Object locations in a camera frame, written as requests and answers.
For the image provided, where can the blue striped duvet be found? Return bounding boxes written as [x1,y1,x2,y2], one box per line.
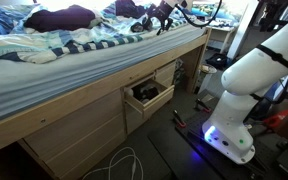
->
[0,2,193,65]

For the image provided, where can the black socks in drawer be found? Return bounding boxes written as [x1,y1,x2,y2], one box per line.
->
[132,84,159,102]

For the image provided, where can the wooden bed frame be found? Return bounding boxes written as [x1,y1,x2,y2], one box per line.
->
[0,29,211,180]

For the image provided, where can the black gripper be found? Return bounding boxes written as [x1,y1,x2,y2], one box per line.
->
[146,1,174,35]

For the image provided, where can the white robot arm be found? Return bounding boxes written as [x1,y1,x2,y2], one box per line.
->
[202,23,288,165]

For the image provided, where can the light blue mattress sheet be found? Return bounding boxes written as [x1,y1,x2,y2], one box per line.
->
[0,25,204,120]

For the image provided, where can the black bag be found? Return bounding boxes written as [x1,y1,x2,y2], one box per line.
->
[206,53,227,69]

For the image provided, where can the dark navy garment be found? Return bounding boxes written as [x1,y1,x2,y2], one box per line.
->
[115,0,155,19]

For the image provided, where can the red handled clamp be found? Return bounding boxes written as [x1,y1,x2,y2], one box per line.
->
[173,110,186,128]

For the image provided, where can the open wooden drawer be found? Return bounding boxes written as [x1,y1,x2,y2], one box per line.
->
[124,79,174,120]

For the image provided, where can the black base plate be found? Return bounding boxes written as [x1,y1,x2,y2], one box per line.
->
[175,109,288,180]

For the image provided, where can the white bin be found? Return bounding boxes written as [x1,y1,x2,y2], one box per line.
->
[197,64,217,93]

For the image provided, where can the dark purple garment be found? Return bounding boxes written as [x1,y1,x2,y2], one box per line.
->
[24,5,99,32]

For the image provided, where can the white rolled sock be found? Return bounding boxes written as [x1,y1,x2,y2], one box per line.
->
[125,88,134,96]

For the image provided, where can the white desk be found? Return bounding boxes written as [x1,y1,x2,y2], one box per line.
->
[208,26,237,53]

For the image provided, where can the white cable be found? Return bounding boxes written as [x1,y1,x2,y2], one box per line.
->
[82,147,144,180]

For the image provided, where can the large wooden drawer front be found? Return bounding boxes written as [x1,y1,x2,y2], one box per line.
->
[18,90,126,180]

